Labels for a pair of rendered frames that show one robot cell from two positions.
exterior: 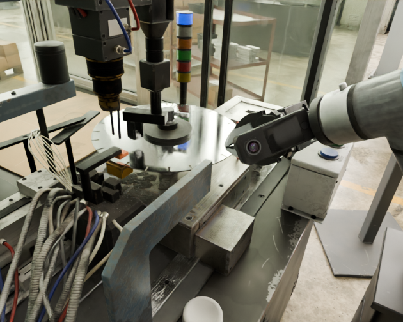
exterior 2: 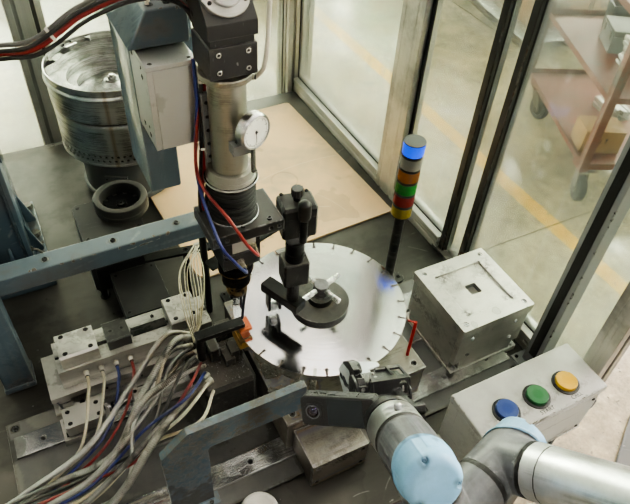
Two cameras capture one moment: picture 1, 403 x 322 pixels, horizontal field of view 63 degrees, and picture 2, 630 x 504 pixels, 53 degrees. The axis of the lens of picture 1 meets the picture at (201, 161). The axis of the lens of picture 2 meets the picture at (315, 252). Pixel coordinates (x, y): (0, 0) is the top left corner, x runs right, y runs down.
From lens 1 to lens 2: 0.65 m
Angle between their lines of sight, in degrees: 27
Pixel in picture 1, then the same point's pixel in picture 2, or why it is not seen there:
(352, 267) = not seen: outside the picture
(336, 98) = (380, 416)
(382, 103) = (385, 453)
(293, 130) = (355, 414)
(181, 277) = (265, 464)
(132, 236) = (187, 438)
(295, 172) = (452, 412)
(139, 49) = (391, 117)
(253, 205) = not seen: hidden behind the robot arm
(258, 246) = (368, 470)
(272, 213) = not seen: hidden behind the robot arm
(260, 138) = (322, 406)
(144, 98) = (384, 178)
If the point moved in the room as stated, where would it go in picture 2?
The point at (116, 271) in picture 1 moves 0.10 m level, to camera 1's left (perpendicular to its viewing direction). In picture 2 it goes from (168, 457) to (120, 423)
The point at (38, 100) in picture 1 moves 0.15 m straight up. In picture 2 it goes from (197, 232) to (190, 170)
